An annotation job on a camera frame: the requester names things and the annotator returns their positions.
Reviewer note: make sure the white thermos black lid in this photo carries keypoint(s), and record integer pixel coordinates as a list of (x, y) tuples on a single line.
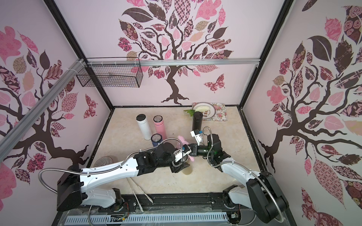
[(144, 126)]

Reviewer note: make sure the white slotted cable duct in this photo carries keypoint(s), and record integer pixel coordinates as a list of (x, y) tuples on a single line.
[(146, 219)]

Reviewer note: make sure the floral rectangular tray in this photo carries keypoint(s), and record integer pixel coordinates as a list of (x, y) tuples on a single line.
[(221, 113)]

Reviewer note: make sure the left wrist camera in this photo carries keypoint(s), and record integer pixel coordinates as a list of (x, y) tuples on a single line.
[(180, 155)]

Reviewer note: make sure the diagonal aluminium left bar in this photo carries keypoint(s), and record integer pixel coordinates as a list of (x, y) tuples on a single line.
[(13, 137)]

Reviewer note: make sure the blue thermos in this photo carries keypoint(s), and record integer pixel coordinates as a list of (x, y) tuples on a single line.
[(156, 139)]

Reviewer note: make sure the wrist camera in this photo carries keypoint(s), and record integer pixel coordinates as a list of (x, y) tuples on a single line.
[(198, 135), (180, 155)]

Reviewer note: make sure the pink towel cloth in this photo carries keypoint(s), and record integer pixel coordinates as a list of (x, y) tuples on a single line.
[(184, 142)]

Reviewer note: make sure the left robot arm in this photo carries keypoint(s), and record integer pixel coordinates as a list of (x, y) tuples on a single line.
[(81, 186)]

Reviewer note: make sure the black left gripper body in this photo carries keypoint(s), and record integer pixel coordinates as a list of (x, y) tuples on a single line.
[(175, 166)]

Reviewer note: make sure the gold thermos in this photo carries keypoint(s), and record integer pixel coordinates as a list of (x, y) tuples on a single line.
[(188, 168)]

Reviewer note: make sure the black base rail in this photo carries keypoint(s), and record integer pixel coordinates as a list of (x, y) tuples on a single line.
[(216, 201)]

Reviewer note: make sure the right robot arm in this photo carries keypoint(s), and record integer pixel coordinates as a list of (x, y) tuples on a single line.
[(260, 192)]

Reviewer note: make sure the toy napa cabbage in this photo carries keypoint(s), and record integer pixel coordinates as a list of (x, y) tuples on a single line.
[(202, 108)]

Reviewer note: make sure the round glass coaster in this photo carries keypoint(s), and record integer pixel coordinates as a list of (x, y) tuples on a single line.
[(106, 160)]

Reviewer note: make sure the black wire basket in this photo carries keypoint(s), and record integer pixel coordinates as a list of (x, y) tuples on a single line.
[(116, 72)]

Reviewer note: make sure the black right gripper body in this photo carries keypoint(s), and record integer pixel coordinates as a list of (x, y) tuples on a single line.
[(193, 148)]

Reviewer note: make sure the pink thermos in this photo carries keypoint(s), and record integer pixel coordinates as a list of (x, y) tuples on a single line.
[(160, 126)]

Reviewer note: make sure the horizontal aluminium back bar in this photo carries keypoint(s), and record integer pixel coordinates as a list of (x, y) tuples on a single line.
[(187, 62)]

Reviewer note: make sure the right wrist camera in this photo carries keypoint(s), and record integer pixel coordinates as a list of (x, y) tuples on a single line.
[(198, 135)]

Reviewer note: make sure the white round plate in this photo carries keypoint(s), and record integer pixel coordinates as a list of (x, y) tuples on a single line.
[(208, 114)]

